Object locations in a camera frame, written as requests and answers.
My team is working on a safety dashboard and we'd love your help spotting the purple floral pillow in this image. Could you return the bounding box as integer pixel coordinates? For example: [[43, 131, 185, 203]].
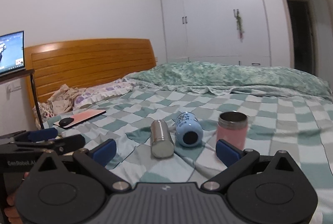
[[73, 78, 134, 110]]

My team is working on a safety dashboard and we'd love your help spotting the person's left hand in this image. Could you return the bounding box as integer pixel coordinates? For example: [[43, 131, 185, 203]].
[[3, 172, 29, 224]]

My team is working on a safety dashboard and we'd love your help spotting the pink steel-rimmed cup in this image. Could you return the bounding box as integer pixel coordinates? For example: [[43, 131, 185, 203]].
[[217, 111, 248, 150]]

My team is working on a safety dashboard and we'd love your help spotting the checkered teal bed sheet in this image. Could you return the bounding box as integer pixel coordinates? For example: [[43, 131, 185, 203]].
[[59, 89, 332, 223]]

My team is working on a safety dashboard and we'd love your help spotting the blue cartoon printed cup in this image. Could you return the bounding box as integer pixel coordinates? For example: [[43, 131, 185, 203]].
[[175, 112, 203, 147]]

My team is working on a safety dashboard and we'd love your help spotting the stainless steel cup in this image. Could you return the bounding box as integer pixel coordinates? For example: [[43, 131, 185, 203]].
[[151, 120, 174, 159]]

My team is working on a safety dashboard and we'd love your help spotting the hanging dried plant sprig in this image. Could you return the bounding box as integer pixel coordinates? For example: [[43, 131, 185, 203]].
[[235, 9, 244, 40]]

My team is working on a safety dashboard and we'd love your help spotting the crumpled beige cloth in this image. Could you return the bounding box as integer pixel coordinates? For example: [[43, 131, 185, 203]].
[[38, 84, 86, 122]]

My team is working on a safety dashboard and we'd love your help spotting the black side table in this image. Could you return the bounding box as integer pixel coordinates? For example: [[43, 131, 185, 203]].
[[1, 68, 44, 129]]

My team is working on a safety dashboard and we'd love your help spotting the dark doorway frame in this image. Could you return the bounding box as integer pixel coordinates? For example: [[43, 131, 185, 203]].
[[283, 0, 317, 75]]

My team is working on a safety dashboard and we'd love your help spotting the laptop screen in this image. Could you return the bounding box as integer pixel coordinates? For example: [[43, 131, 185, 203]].
[[0, 31, 25, 76]]

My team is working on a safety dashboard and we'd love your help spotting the green floral duvet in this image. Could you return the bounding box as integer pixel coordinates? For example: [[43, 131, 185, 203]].
[[126, 62, 332, 101]]

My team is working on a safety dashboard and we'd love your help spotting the white wardrobe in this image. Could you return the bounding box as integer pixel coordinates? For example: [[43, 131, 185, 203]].
[[162, 0, 271, 67]]

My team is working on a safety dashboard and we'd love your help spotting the pink notebook pad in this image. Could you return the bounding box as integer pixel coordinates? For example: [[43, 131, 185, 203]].
[[53, 109, 106, 129]]

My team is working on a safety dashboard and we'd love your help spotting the white wall socket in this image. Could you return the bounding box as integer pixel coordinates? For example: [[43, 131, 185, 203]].
[[6, 81, 21, 93]]

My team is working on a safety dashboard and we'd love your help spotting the wooden bed headboard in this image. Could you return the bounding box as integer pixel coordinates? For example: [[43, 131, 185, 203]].
[[24, 38, 156, 102]]

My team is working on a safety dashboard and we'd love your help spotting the black computer mouse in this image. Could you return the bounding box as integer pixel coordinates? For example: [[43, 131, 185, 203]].
[[58, 117, 74, 127]]

